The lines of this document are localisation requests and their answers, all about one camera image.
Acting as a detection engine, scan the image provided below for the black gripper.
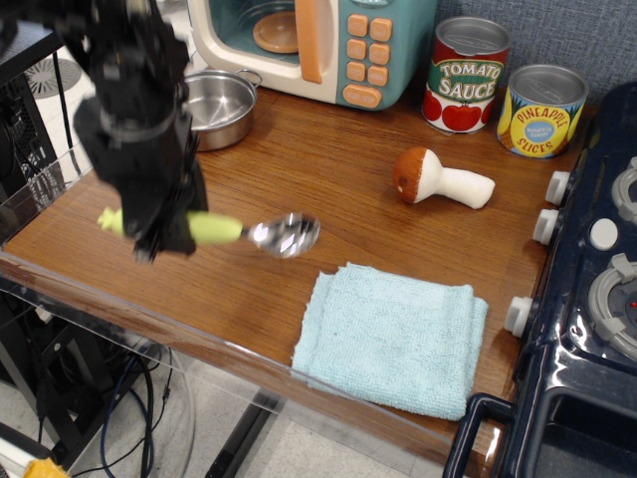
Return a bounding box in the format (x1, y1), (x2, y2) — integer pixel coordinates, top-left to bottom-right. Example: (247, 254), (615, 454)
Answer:
(74, 97), (208, 263)

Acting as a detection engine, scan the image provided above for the spoon with green handle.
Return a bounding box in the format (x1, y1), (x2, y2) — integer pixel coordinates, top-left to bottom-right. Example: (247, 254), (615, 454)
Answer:
(97, 207), (322, 260)

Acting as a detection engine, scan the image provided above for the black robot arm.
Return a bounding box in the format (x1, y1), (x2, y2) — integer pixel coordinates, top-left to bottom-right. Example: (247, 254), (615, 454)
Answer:
(1, 1), (208, 262)

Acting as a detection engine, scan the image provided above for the light blue folded towel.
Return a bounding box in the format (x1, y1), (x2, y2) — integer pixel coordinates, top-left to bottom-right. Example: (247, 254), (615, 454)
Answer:
(292, 264), (489, 420)

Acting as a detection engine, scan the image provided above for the stainless steel pot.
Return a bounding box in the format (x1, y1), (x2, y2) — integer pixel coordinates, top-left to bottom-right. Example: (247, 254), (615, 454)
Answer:
(185, 70), (263, 151)

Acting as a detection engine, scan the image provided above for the toy microwave teal and cream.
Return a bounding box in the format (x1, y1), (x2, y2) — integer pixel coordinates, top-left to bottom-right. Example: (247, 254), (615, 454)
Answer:
(187, 0), (437, 111)

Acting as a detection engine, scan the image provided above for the plush mushroom toy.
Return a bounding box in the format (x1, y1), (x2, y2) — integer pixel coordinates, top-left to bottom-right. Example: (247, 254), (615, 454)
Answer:
(392, 146), (496, 209)

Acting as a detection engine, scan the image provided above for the tomato sauce can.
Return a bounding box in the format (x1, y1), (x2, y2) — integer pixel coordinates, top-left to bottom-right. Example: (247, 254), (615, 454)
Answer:
(422, 16), (512, 133)

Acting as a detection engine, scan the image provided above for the white stove knob front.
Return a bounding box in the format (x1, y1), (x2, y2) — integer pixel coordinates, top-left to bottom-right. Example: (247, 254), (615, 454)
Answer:
(505, 297), (533, 338)

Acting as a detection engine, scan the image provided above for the white stove knob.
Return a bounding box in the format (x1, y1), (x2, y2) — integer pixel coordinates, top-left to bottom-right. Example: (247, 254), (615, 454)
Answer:
(544, 171), (570, 206)
(532, 209), (559, 246)
(505, 297), (533, 338)

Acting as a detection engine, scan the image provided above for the white stove knob middle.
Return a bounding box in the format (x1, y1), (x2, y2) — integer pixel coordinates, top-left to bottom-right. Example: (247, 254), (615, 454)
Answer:
(532, 209), (559, 246)

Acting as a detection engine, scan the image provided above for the white stove knob rear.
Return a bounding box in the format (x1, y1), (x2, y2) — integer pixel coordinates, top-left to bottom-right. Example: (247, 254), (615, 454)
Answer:
(544, 171), (570, 206)

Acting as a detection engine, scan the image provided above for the pineapple slices can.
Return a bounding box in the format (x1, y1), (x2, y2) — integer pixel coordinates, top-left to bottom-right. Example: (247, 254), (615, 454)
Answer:
(497, 64), (589, 159)

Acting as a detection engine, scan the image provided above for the dark blue toy stove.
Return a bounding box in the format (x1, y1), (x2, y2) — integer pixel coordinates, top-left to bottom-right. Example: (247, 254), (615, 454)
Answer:
(444, 83), (636, 477)

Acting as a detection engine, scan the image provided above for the blue cable on floor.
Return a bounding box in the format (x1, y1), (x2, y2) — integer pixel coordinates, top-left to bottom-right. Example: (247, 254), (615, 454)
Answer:
(99, 348), (155, 478)

